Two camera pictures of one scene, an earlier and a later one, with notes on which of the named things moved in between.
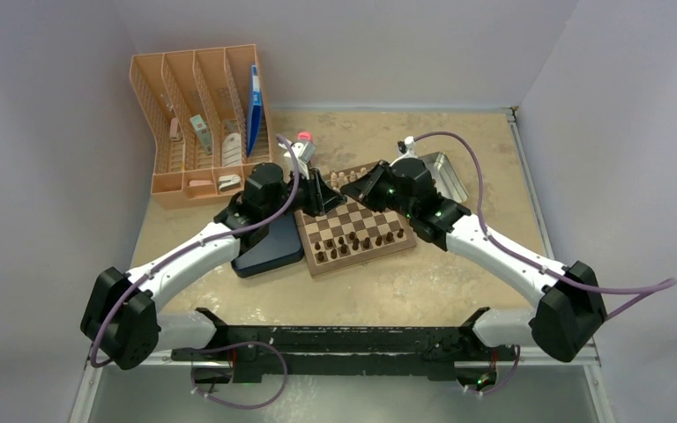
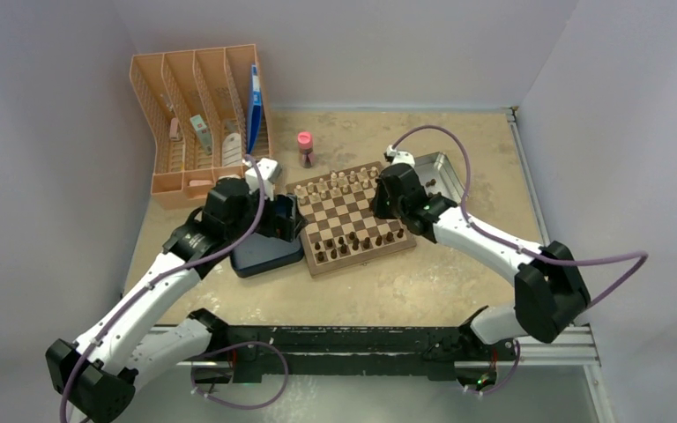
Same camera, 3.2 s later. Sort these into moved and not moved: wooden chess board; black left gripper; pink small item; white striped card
Moved: black left gripper
Not moved: white striped card; pink small item; wooden chess board
